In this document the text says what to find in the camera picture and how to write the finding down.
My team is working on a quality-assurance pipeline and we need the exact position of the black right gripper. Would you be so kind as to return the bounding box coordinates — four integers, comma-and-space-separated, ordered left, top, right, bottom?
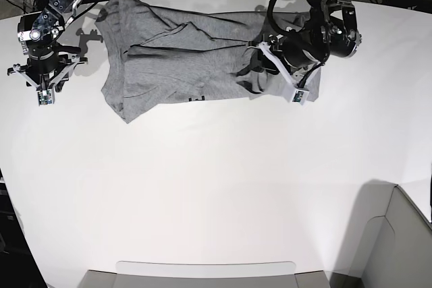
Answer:
26, 52, 73, 88

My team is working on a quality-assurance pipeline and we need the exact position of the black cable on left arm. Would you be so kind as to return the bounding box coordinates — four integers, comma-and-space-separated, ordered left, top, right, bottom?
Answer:
267, 0, 304, 38

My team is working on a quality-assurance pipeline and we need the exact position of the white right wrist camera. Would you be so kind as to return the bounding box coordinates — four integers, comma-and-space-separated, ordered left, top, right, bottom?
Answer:
5, 57, 89, 107

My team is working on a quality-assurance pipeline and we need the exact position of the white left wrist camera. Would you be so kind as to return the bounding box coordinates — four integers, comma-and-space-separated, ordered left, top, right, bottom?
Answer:
238, 42, 321, 105

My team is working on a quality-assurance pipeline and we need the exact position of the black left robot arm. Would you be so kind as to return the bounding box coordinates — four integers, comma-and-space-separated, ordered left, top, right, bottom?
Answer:
263, 0, 361, 78

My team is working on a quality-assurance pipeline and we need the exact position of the grey T-shirt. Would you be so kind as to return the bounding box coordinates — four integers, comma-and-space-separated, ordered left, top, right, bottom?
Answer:
94, 0, 322, 125

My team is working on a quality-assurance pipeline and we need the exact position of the grey bin at right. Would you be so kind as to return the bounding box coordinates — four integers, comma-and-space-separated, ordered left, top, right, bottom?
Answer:
362, 186, 431, 288

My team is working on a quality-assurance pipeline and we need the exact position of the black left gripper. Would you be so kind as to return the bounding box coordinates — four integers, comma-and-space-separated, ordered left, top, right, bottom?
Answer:
249, 33, 319, 75

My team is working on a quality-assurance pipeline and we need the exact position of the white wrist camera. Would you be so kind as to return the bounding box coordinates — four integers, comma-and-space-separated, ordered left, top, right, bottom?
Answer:
238, 42, 321, 105
5, 57, 89, 107

